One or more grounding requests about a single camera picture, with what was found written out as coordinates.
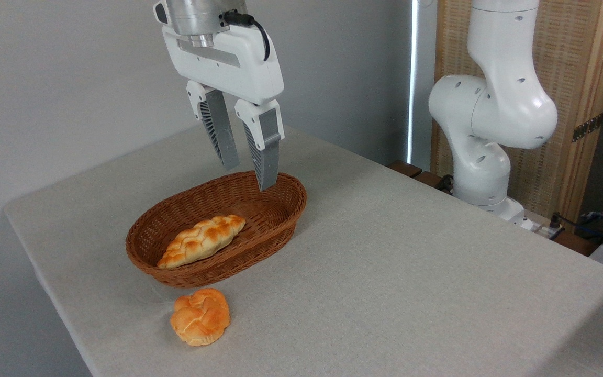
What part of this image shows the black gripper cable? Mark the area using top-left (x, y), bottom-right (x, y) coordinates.
top-left (223, 10), bottom-right (271, 62)

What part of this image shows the grey tablecloth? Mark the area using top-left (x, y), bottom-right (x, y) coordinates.
top-left (3, 118), bottom-right (603, 377)

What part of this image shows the white power strip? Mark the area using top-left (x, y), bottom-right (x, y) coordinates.
top-left (521, 209), bottom-right (565, 240)

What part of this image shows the black power cable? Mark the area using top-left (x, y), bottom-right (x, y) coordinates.
top-left (550, 212), bottom-right (603, 234)

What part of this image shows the metal hinge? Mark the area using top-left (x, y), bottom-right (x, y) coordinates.
top-left (572, 113), bottom-right (603, 143)

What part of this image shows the brown oval wicker basket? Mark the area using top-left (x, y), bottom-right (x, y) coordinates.
top-left (125, 170), bottom-right (307, 289)

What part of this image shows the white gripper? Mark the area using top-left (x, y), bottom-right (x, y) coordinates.
top-left (154, 1), bottom-right (285, 192)

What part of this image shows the long braided bread loaf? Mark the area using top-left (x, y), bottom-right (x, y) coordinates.
top-left (157, 214), bottom-right (246, 270)

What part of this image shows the round knotted bread roll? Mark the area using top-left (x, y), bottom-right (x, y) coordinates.
top-left (170, 288), bottom-right (231, 347)

